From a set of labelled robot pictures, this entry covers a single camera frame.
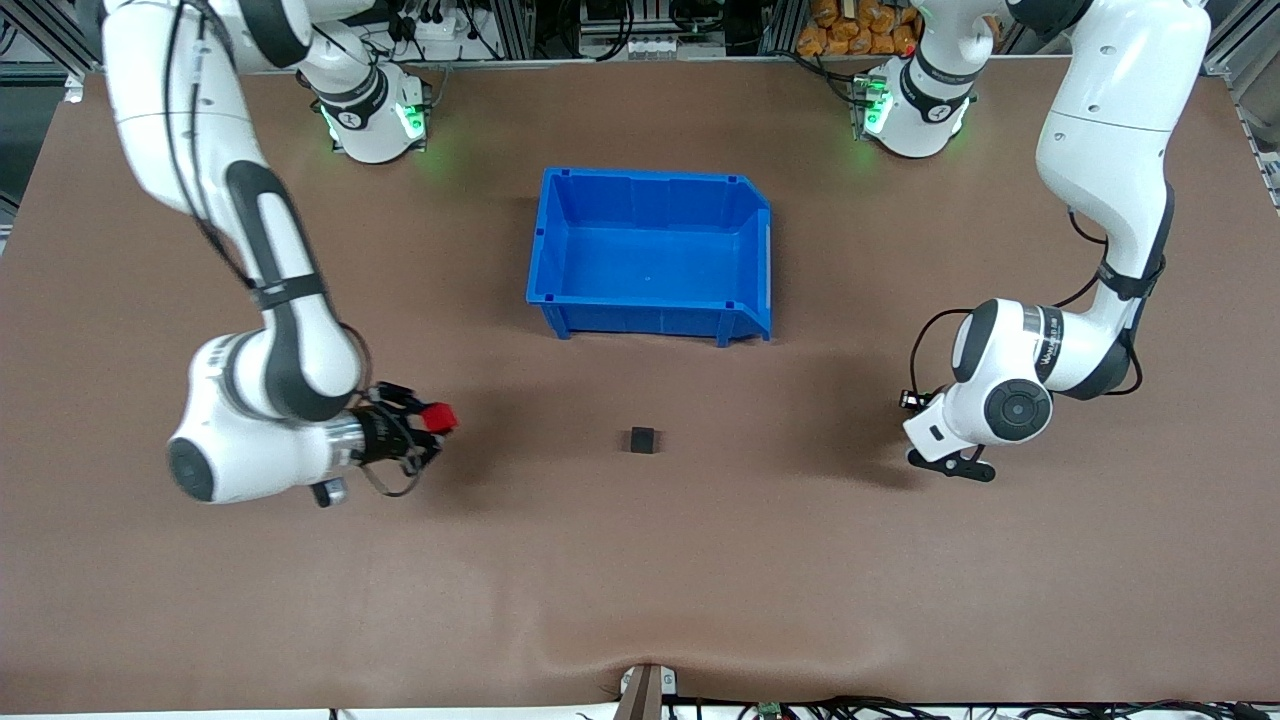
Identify brown table mat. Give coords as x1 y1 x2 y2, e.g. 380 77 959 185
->
0 55 1280 713

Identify blue plastic storage bin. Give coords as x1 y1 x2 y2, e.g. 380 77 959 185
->
526 167 774 348

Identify white power strip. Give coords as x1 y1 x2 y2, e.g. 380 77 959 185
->
395 15 471 61

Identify white connector block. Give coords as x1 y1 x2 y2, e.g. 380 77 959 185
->
580 35 701 61

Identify orange mesh bag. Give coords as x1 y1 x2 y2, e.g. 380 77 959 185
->
797 0 918 57

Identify brown post with metal bracket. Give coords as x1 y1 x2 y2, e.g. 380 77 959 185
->
614 663 678 720

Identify aluminium frame profile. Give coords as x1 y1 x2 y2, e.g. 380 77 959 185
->
0 0 106 76
1205 0 1280 211

